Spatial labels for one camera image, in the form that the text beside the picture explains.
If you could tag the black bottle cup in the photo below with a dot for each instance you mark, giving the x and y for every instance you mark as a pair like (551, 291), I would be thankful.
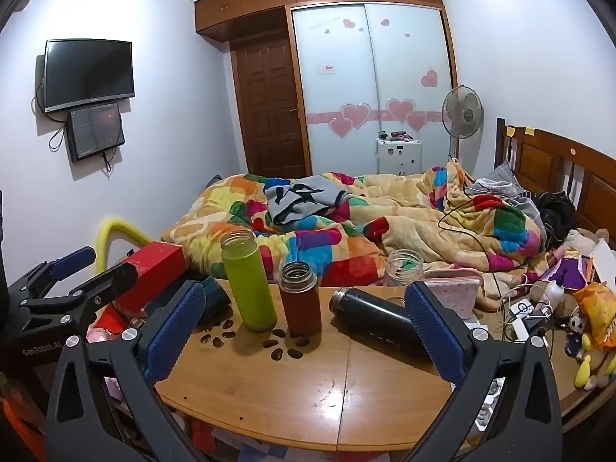
(373, 315)

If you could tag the beige plush toy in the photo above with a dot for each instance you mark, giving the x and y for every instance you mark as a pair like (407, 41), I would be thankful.
(584, 240)

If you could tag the brown bottle cup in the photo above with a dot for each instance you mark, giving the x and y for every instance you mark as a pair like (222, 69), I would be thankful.
(301, 303)

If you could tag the standing electric fan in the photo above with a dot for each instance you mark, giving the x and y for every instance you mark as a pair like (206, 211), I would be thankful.
(463, 114)

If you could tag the yellow foam tube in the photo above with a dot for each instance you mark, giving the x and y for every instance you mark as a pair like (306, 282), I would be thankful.
(109, 231)

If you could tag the black cloth bag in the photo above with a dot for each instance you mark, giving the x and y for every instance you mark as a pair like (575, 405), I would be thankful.
(558, 216)

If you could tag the wooden bed headboard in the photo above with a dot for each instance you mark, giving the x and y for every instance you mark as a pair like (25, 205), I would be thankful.
(553, 168)

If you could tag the green bottle cup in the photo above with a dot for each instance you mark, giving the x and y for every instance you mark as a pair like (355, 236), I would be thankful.
(249, 281)

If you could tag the black wall television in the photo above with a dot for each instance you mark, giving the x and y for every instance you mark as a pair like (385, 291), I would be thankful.
(89, 74)

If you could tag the clear glass jar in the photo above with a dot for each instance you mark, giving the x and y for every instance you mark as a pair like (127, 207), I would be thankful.
(403, 272)

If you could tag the small white plastic bottle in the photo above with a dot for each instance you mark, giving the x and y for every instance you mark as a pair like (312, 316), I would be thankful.
(554, 293)

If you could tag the red box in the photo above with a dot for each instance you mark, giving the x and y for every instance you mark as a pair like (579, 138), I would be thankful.
(156, 269)

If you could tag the colourful patchwork blanket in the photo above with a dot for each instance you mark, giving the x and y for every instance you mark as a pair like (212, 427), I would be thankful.
(409, 231)

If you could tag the wooden wardrobe with heart stickers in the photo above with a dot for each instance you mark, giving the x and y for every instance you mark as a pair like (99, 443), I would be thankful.
(370, 67)

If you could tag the white power strip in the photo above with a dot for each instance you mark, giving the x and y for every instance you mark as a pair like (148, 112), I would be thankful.
(522, 320)

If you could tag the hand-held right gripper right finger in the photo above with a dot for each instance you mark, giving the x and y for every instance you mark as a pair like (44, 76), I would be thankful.
(434, 334)

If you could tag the yellow plush toy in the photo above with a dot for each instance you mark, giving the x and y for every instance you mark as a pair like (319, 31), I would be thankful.
(589, 363)

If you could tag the small black monitor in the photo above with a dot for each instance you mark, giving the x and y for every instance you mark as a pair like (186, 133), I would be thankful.
(95, 130)

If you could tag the grey striped pillow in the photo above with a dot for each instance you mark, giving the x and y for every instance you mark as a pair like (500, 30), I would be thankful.
(505, 185)

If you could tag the orange snack bag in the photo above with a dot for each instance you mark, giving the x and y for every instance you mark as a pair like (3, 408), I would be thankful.
(596, 313)

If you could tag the white paper sheet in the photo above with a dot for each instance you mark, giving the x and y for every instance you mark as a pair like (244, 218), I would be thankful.
(604, 262)

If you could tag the grey and black garment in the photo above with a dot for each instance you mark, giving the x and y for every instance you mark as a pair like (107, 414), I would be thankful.
(303, 199)

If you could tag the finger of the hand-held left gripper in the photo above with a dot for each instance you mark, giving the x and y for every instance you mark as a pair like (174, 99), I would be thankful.
(111, 278)
(73, 258)

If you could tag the dark teal pouch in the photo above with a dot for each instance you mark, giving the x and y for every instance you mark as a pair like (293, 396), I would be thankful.
(215, 298)

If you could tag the small white cabinet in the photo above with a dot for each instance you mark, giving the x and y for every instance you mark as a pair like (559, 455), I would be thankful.
(399, 156)

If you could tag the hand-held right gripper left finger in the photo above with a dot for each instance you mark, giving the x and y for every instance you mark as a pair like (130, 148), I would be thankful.
(172, 334)

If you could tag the purple dressed doll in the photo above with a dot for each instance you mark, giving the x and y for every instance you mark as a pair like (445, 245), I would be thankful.
(570, 269)

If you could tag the brown wooden door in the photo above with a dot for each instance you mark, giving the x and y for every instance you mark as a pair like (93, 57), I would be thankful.
(269, 110)

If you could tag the pink dotted pouch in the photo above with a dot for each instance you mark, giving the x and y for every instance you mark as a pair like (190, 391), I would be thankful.
(455, 293)

